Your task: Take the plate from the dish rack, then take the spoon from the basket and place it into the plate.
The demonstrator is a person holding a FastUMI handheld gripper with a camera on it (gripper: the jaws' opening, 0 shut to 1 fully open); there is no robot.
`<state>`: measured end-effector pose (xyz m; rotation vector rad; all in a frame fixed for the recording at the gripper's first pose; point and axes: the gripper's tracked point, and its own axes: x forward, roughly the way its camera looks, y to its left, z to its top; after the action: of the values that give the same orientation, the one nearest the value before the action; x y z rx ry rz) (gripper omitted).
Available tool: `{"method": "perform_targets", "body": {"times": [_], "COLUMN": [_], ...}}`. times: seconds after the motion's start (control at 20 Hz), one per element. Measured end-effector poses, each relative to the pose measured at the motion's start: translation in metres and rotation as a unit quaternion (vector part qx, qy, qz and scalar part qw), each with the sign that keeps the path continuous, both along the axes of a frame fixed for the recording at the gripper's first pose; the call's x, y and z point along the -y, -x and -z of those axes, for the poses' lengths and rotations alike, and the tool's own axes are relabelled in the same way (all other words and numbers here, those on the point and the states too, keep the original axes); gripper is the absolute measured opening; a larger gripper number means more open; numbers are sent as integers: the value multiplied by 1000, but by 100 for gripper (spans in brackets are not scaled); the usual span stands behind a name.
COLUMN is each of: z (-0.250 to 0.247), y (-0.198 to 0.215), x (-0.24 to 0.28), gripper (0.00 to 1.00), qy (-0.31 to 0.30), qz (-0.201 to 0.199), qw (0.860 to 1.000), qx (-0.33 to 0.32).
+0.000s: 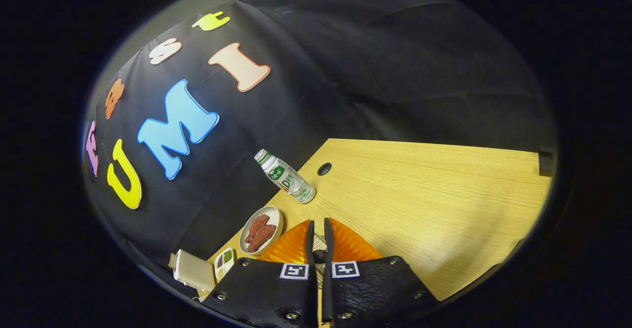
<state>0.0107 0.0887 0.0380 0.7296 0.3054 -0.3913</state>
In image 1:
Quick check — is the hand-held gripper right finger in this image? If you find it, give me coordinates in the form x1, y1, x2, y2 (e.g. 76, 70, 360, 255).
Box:
322, 217, 441, 328

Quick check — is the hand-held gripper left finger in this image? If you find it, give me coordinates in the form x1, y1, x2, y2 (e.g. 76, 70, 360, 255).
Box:
202, 218, 319, 328

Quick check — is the white divided dish with beans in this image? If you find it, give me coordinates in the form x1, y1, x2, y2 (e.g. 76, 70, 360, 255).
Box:
214, 247, 237, 282

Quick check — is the beige plate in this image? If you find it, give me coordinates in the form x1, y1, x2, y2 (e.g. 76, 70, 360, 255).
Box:
239, 206, 284, 256

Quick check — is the brown meat piece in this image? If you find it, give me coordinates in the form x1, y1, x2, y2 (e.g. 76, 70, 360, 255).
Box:
247, 224, 277, 253
245, 214, 270, 244

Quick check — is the white toaster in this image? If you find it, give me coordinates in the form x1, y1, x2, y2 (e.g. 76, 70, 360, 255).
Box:
168, 249, 216, 293

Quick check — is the white bottle with green label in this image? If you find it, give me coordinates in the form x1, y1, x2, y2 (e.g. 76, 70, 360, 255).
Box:
254, 149, 316, 204

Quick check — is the black block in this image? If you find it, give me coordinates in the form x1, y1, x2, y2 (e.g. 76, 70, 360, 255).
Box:
538, 146, 556, 177

